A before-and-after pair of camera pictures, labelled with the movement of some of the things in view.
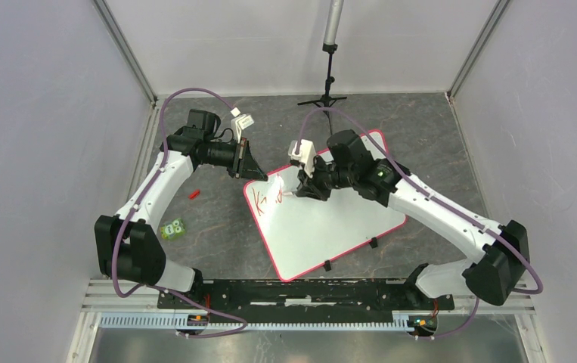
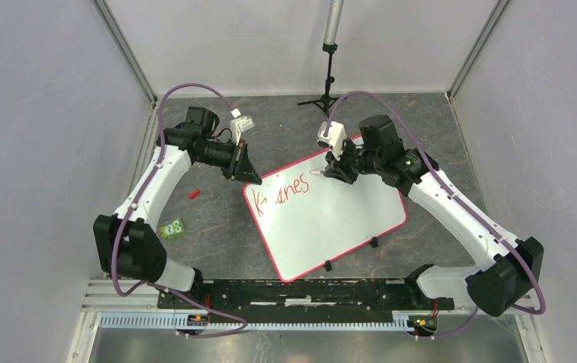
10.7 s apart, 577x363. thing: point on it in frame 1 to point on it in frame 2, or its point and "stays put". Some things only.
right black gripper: x=306 y=188 to x=341 y=174
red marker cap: x=193 y=194 stays put
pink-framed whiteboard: x=302 y=233 stays put
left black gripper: x=250 y=168 stays put
